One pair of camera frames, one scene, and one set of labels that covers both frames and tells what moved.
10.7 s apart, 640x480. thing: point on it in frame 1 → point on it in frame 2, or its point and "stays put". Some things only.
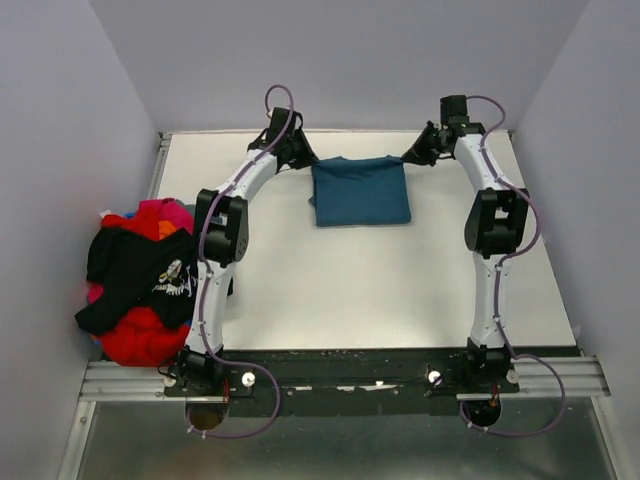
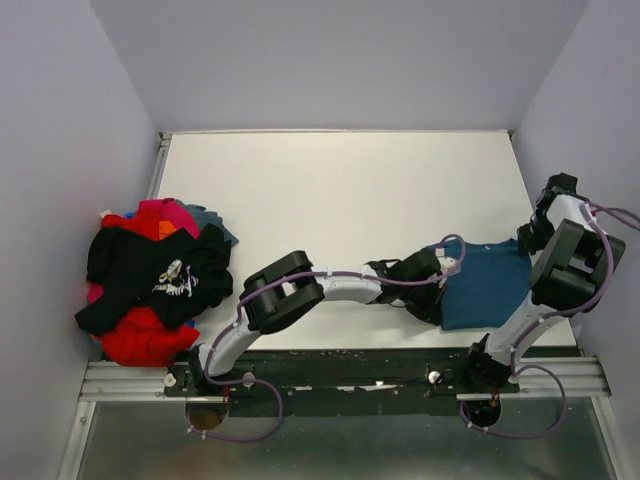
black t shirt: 127,269 stays put
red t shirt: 143,338 stays put
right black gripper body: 427,148 → 534,235
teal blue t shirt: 362,190 → 491,288
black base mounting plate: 343,382 stays put
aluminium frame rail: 567,378 stays put
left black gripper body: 299,153 → 420,300
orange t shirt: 165,228 stays put
